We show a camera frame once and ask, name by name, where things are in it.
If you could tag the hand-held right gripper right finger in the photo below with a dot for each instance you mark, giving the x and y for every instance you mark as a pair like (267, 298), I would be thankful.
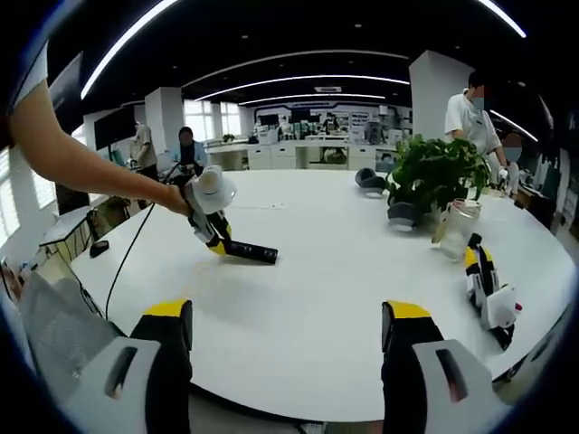
(416, 389)

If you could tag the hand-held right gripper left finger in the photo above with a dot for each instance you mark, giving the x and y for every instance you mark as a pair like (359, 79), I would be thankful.
(149, 380)

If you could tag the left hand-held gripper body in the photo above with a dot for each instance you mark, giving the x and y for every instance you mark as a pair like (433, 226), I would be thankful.
(210, 192)

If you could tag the black remote control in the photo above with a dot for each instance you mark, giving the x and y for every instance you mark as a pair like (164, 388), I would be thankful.
(253, 253)

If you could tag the white cabinet row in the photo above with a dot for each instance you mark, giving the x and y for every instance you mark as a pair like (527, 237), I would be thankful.
(294, 153)

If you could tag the grey mesh chair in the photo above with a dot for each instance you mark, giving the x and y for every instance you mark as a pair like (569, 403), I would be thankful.
(63, 330)

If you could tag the spare hand-held gripper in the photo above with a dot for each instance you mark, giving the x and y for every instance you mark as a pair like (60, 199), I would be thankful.
(490, 298)

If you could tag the open laptop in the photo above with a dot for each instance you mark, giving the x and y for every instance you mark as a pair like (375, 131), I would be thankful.
(68, 212)

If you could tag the clear glass jar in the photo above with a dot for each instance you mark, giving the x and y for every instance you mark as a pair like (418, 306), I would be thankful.
(457, 230)

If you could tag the long ceiling light strip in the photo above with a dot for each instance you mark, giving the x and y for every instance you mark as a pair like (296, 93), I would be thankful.
(126, 43)

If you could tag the person's white sleeve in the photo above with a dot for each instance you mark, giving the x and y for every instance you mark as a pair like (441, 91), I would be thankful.
(31, 77)

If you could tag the green potted plant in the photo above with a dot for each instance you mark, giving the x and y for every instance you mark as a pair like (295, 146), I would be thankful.
(436, 169)

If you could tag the large dark wall screen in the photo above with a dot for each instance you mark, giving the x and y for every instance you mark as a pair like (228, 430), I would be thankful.
(67, 83)

